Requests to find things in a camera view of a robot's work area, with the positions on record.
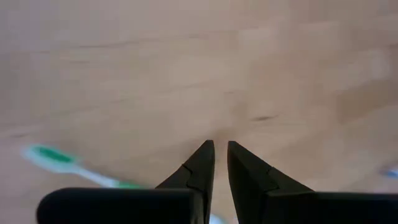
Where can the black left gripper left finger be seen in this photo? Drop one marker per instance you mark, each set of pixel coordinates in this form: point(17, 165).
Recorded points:
point(192, 180)

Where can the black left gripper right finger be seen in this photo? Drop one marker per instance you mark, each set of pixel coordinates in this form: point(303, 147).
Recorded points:
point(248, 180)

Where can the green and white toothbrush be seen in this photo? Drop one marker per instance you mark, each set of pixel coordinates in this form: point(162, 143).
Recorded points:
point(53, 154)

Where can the blue and white toothbrush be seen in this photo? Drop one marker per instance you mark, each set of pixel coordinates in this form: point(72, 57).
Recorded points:
point(391, 173)

